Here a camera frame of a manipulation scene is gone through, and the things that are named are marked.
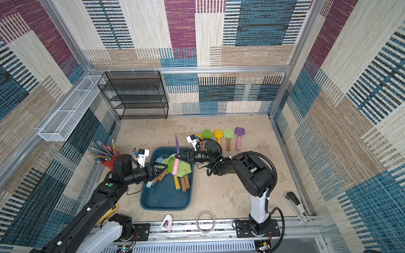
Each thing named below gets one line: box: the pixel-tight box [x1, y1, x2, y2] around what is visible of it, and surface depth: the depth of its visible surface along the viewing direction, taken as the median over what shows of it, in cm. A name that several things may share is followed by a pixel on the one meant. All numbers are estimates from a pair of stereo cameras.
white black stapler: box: [283, 191, 311, 226], surface depth 79 cm
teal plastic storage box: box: [140, 147, 195, 211], surface depth 85 cm
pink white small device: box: [160, 214, 173, 232], surface depth 76 cm
